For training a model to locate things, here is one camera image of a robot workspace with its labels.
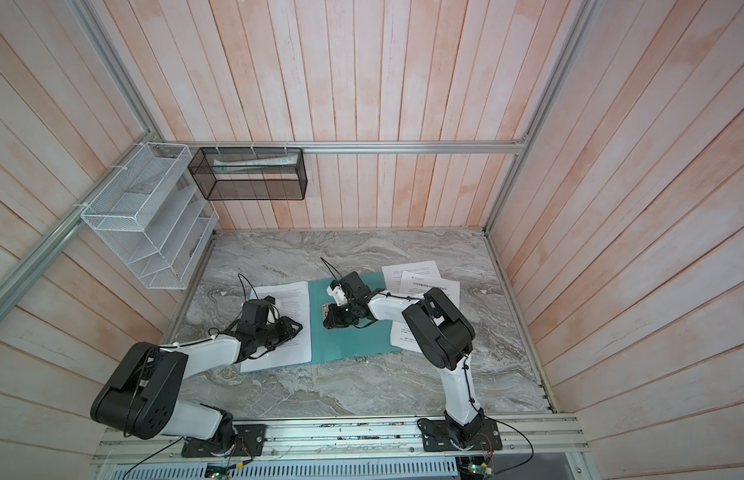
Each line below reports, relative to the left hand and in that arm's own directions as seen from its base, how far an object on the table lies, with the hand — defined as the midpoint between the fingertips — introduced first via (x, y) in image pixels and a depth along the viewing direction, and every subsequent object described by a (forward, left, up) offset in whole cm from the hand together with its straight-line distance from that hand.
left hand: (300, 333), depth 91 cm
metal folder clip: (+9, -7, -1) cm, 11 cm away
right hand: (+3, -7, +1) cm, 8 cm away
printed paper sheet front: (+12, +4, -2) cm, 13 cm away
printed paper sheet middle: (+19, -37, -1) cm, 42 cm away
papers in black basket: (+39, +19, +34) cm, 55 cm away
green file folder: (-4, -16, +2) cm, 16 cm away
